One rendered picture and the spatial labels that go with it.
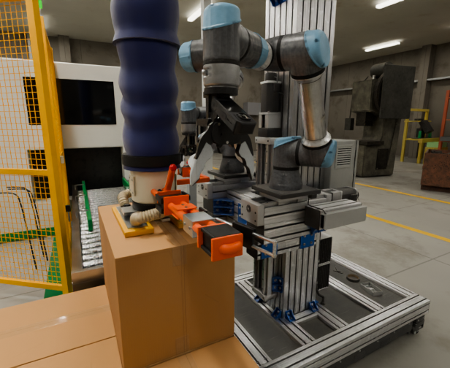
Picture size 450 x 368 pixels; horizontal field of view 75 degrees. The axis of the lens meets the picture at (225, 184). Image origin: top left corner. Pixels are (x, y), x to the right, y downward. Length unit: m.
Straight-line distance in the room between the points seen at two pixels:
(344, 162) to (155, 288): 1.20
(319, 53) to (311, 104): 0.19
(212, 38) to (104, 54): 11.05
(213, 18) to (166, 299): 0.81
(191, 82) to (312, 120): 11.26
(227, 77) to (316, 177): 1.14
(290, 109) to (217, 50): 0.95
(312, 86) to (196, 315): 0.89
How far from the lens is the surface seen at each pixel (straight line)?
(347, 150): 1.74
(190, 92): 12.24
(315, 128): 1.18
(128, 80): 1.11
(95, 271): 1.67
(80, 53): 11.56
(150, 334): 1.08
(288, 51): 1.06
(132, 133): 1.10
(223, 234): 0.63
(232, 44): 0.62
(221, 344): 1.20
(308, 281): 1.87
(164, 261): 0.97
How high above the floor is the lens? 1.33
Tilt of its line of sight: 12 degrees down
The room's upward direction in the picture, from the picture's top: straight up
